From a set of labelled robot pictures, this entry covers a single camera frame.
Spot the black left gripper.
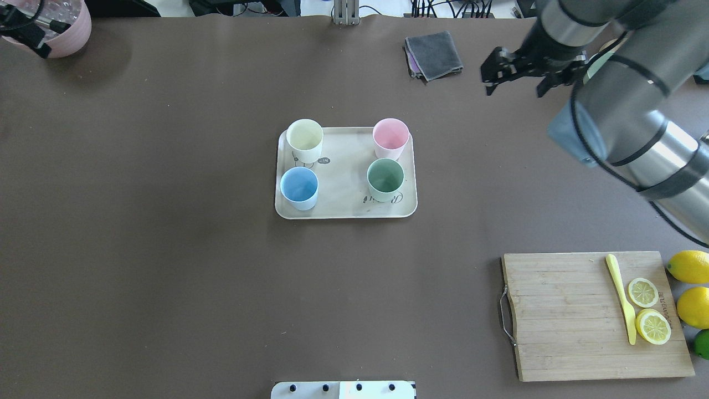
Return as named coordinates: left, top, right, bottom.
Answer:
left=1, top=6, right=51, bottom=59

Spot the purple folded cloth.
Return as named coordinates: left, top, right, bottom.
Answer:
left=403, top=46, right=424, bottom=79

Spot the lemon slice upper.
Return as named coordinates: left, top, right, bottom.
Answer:
left=627, top=278, right=659, bottom=309

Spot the bamboo cutting board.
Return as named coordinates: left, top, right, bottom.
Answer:
left=501, top=252, right=695, bottom=382

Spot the cream plastic cup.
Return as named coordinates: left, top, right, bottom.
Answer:
left=286, top=119, right=324, bottom=164

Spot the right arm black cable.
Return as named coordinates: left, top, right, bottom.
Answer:
left=569, top=33, right=709, bottom=248

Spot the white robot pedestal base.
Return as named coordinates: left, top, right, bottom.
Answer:
left=270, top=380, right=417, bottom=398

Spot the green plastic cup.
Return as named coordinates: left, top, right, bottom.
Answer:
left=367, top=157, right=405, bottom=202

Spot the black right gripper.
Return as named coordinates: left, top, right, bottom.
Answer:
left=480, top=35, right=587, bottom=98

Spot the yellow lemon middle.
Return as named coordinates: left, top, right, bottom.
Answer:
left=676, top=287, right=708, bottom=329

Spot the grey folded cloth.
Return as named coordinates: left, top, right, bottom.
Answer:
left=403, top=30, right=464, bottom=81

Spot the lemon slice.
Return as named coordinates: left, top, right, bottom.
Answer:
left=627, top=278, right=659, bottom=309
left=635, top=309, right=672, bottom=345

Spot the green lime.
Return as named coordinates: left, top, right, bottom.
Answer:
left=693, top=329, right=709, bottom=361

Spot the pink plastic cup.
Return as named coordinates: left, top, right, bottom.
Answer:
left=372, top=118, right=410, bottom=161

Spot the yellow lemon near board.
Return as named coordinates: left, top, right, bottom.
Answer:
left=666, top=250, right=708, bottom=284

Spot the pink ice bowl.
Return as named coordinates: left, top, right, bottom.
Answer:
left=1, top=1, right=91, bottom=59

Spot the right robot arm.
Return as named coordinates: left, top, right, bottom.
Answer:
left=480, top=1, right=707, bottom=247

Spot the green bowl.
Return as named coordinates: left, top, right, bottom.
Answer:
left=583, top=52, right=614, bottom=84

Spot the lemon slice lower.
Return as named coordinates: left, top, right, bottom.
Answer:
left=635, top=309, right=672, bottom=345

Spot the yellow plastic knife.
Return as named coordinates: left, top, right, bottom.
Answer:
left=605, top=253, right=638, bottom=345

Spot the blue plastic cup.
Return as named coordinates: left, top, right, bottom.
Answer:
left=280, top=166, right=319, bottom=211

